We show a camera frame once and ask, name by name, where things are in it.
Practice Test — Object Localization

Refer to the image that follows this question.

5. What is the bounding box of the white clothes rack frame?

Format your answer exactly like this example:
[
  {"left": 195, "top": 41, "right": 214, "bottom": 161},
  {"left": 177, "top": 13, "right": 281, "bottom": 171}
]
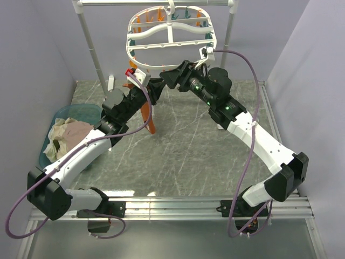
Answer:
[{"left": 72, "top": 1, "right": 238, "bottom": 94}]

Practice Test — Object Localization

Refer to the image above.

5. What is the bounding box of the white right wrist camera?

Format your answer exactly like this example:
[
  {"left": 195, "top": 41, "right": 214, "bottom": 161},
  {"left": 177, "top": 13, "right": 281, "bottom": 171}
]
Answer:
[{"left": 197, "top": 46, "right": 215, "bottom": 66}]

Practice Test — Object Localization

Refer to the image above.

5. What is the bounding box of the orange clip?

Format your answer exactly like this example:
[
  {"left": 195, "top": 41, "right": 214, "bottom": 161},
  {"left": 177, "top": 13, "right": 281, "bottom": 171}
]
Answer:
[{"left": 129, "top": 60, "right": 137, "bottom": 70}]

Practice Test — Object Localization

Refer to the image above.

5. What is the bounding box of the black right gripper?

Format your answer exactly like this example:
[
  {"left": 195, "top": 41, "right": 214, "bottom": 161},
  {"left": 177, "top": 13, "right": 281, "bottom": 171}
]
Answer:
[{"left": 159, "top": 60, "right": 215, "bottom": 107}]

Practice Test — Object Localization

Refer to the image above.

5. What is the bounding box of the teal plastic laundry basket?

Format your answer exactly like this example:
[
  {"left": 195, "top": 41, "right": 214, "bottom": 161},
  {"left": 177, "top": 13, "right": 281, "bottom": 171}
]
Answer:
[{"left": 38, "top": 104, "right": 102, "bottom": 168}]

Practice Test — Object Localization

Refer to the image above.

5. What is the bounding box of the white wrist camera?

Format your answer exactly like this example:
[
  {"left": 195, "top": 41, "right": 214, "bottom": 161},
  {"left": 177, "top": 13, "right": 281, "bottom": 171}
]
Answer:
[
  {"left": 125, "top": 68, "right": 151, "bottom": 87},
  {"left": 197, "top": 46, "right": 215, "bottom": 66}
]

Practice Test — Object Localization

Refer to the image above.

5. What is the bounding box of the cream cloth in basket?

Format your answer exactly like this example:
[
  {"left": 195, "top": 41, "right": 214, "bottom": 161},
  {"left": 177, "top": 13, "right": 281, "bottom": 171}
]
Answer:
[{"left": 43, "top": 117, "right": 75, "bottom": 162}]

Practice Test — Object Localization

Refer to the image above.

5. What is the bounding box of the white oval clip hanger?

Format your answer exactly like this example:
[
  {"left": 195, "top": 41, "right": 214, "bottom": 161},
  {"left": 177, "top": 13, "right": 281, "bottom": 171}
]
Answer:
[{"left": 126, "top": 1, "right": 217, "bottom": 71}]

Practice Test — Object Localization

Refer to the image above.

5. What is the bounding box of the orange and beige underwear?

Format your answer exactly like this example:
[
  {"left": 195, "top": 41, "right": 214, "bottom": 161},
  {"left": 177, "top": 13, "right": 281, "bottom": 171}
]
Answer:
[{"left": 122, "top": 83, "right": 156, "bottom": 134}]

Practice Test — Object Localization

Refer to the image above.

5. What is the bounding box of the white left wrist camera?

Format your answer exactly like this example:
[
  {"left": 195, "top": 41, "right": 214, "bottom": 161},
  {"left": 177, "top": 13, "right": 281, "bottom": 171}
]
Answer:
[{"left": 125, "top": 68, "right": 151, "bottom": 87}]

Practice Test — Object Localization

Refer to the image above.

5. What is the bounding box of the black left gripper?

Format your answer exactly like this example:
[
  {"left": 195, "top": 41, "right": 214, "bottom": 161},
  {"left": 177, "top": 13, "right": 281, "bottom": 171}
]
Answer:
[{"left": 121, "top": 78, "right": 166, "bottom": 122}]

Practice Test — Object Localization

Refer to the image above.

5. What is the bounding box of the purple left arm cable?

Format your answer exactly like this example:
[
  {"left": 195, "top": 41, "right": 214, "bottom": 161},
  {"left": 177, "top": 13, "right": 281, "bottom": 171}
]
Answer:
[{"left": 5, "top": 72, "right": 153, "bottom": 240}]

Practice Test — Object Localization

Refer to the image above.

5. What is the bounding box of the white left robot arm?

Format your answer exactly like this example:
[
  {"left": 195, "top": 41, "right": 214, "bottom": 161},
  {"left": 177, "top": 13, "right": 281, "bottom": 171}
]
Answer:
[{"left": 27, "top": 78, "right": 165, "bottom": 220}]

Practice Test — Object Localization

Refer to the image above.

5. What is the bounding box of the pink cloth in basket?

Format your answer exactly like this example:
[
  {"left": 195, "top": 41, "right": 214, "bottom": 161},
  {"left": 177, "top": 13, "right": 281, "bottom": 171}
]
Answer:
[{"left": 63, "top": 121, "right": 93, "bottom": 149}]

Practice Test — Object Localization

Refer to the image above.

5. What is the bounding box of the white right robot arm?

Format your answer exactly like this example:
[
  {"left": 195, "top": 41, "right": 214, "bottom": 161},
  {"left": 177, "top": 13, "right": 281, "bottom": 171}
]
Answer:
[{"left": 160, "top": 60, "right": 309, "bottom": 216}]

